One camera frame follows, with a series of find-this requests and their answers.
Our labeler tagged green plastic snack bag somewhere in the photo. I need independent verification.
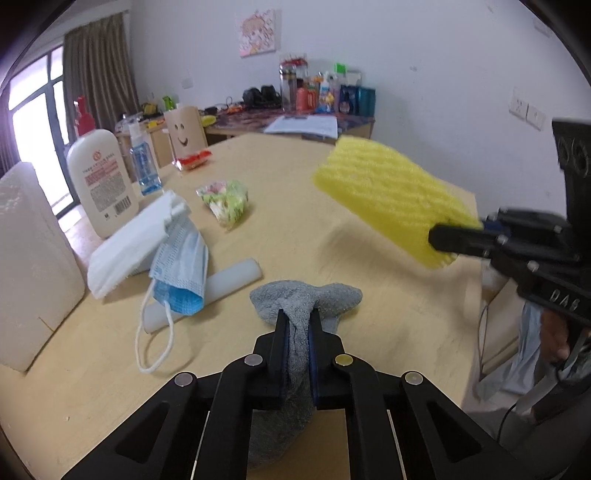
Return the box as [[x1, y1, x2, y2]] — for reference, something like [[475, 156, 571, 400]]
[[197, 180, 249, 230]]

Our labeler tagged white foam tube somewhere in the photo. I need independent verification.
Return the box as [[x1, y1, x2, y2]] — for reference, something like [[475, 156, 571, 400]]
[[143, 258, 263, 334]]

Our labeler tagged clear blue spray bottle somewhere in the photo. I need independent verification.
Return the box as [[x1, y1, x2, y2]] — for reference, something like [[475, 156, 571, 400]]
[[129, 122, 162, 196]]

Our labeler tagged wooden desk with drawers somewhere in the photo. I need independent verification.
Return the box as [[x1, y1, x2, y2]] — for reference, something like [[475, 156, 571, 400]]
[[115, 119, 173, 174]]

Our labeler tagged red snack packet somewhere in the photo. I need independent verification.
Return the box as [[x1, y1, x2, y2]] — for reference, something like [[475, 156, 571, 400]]
[[173, 149, 212, 171]]

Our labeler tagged brown curtain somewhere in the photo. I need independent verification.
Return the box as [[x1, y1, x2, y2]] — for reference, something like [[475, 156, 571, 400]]
[[62, 13, 139, 141]]

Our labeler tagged anime girl wall picture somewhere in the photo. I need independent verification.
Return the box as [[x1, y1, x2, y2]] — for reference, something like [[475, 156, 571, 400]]
[[238, 9, 276, 58]]

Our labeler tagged blue surgical face mask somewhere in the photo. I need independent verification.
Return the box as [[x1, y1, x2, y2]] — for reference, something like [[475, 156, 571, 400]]
[[134, 215, 208, 374]]

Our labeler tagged white styrofoam box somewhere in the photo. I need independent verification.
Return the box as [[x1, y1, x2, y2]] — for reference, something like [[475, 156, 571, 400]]
[[0, 162, 85, 372]]

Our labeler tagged yellow sponge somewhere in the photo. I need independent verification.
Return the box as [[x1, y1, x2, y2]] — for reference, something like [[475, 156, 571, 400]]
[[312, 136, 483, 269]]

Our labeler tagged white lotion pump bottle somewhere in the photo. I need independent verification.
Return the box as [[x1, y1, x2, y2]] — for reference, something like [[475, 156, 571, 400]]
[[66, 96, 139, 239]]

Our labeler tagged white tissue stack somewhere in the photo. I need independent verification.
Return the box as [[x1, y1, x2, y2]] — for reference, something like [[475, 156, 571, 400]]
[[87, 191, 190, 299]]

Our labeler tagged white paper sheet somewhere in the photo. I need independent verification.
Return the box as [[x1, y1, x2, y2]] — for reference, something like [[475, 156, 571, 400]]
[[263, 115, 339, 139]]

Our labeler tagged person's right hand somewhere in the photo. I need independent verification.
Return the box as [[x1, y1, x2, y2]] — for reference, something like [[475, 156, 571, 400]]
[[540, 310, 570, 363]]

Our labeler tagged wooden smiley face chair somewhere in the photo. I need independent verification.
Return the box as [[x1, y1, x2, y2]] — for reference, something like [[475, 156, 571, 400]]
[[164, 106, 208, 159]]

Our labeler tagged grey sock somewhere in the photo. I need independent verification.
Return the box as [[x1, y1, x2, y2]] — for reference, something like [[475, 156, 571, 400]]
[[249, 280, 363, 469]]

